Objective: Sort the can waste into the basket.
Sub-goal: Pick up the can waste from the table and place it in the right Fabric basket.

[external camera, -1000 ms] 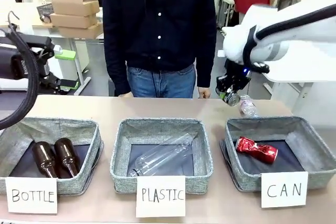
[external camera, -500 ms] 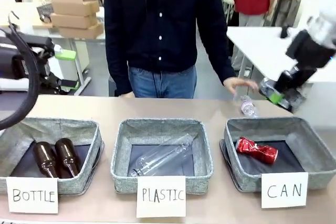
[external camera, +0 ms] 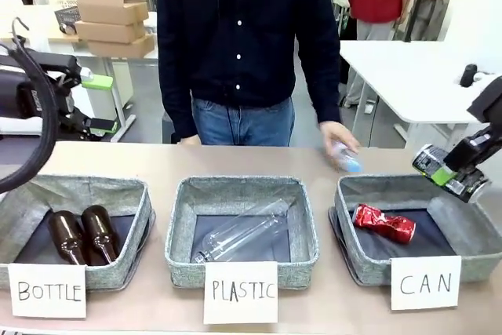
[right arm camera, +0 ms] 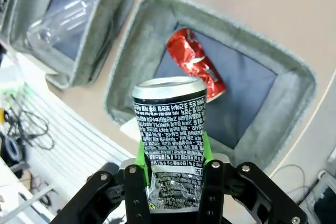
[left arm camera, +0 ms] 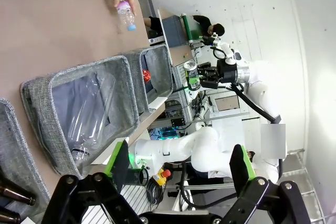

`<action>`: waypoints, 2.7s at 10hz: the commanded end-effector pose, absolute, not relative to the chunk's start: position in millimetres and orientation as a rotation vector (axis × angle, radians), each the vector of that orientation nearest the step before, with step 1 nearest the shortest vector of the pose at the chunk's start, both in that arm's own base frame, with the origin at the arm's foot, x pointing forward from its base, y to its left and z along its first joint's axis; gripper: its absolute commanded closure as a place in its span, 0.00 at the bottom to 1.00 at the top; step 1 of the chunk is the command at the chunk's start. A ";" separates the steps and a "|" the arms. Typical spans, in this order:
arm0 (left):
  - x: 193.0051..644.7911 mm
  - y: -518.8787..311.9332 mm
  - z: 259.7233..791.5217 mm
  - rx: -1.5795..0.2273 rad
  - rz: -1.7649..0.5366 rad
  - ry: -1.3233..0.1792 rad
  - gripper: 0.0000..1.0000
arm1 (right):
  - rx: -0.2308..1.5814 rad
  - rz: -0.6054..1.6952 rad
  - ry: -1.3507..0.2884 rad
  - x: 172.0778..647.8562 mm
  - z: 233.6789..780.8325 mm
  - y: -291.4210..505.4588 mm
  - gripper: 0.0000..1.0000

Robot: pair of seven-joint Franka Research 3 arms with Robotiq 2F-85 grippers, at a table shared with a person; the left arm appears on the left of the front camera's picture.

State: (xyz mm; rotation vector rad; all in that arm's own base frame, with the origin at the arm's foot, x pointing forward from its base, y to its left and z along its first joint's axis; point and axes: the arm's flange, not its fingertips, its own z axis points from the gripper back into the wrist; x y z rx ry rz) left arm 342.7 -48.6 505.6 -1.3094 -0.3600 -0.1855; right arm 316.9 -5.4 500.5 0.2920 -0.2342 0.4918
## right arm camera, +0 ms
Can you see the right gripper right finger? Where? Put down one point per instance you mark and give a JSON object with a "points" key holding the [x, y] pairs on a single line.
{"points": [[244, 195]]}

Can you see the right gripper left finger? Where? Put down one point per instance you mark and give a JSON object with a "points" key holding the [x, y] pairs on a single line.
{"points": [[115, 195]]}

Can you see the crushed black can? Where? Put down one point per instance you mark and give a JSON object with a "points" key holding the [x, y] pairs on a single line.
{"points": [[170, 119]]}

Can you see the crushed red can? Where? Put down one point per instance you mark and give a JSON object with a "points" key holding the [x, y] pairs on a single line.
{"points": [[194, 58]]}

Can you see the clear plastic bottle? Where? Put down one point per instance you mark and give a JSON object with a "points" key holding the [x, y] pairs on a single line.
{"points": [[60, 22]]}

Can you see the grey fabric basket labelled can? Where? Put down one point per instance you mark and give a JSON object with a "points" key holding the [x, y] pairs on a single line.
{"points": [[262, 51]]}

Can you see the grey fabric basket labelled plastic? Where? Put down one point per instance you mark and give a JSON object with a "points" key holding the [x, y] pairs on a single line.
{"points": [[105, 24]]}

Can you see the white ribbed panel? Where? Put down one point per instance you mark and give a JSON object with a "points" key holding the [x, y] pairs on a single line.
{"points": [[78, 140]]}

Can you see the grey tape roll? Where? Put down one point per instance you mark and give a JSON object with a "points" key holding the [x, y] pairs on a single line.
{"points": [[10, 148]]}

